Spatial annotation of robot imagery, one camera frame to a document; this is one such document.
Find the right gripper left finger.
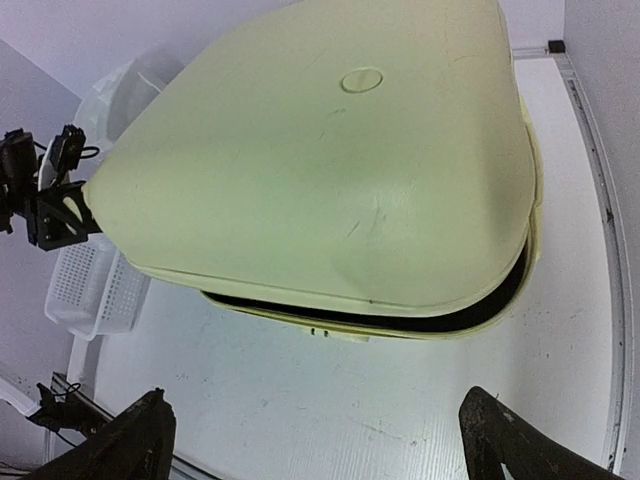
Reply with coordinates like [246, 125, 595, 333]
[29, 387, 176, 479]

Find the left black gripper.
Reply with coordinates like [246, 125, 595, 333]
[25, 182, 102, 250]

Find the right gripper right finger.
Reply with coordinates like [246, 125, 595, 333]
[458, 386, 618, 479]

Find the pale yellow hard suitcase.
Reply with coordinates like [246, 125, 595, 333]
[82, 1, 543, 339]

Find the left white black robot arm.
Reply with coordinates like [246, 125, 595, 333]
[1, 125, 101, 251]

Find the white perforated plastic basket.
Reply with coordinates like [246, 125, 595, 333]
[44, 234, 150, 341]

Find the white plastic drawer organizer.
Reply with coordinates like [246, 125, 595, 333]
[73, 48, 185, 152]

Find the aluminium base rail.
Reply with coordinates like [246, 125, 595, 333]
[0, 369, 221, 480]

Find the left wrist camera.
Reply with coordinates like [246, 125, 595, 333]
[37, 125, 101, 191]

